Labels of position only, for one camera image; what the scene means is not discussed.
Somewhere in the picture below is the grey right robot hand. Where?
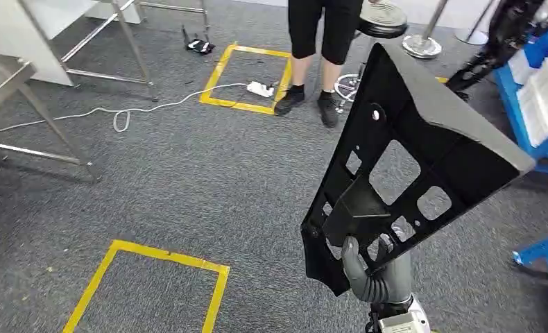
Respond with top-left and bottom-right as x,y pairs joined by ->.
341,232 -> 414,305

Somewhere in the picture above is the black plastic mounting plate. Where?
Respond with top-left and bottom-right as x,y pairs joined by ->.
300,42 -> 537,298

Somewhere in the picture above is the white power strip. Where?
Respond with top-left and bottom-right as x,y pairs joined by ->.
246,80 -> 276,99

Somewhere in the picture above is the white plastic tray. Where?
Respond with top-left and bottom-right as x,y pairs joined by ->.
507,47 -> 531,87
516,43 -> 548,148

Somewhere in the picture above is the black seat chrome stool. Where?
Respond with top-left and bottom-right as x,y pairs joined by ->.
334,1 -> 409,115

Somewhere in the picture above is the person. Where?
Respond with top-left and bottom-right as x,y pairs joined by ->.
273,0 -> 364,129

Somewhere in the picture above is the black humanoid robot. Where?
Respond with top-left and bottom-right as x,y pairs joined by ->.
446,0 -> 548,100

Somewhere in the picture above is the black floor device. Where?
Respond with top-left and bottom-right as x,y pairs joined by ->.
182,25 -> 217,56

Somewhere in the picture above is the white partition panel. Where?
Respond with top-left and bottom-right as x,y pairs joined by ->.
0,0 -> 101,88

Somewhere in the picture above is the chrome stanchion post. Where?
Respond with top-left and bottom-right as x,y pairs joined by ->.
454,0 -> 498,46
402,0 -> 450,60

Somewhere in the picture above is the white floor cable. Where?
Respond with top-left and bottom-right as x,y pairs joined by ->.
0,83 -> 250,137

